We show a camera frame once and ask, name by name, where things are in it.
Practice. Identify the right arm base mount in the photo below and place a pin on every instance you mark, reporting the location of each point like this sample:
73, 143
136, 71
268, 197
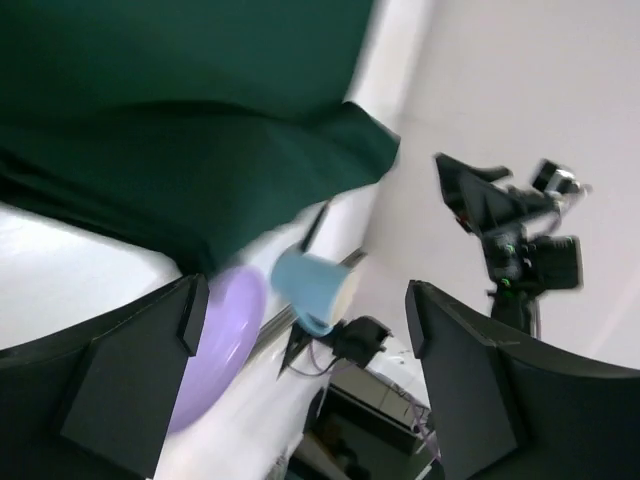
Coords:
356, 342

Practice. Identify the gold knife black handle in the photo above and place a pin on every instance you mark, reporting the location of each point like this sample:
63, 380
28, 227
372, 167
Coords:
308, 239

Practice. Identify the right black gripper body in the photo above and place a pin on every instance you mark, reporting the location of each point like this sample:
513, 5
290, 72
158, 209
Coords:
516, 226

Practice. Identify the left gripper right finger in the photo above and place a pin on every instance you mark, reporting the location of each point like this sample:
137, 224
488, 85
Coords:
509, 406

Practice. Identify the dark green cloth napkin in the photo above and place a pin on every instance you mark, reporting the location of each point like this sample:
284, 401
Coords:
184, 127

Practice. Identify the purple plate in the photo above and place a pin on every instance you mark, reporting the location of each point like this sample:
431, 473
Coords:
235, 309

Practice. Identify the light blue mug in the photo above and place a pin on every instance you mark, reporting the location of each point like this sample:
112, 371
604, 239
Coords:
319, 291

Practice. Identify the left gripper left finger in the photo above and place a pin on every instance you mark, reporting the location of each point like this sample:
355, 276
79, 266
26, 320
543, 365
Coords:
94, 401

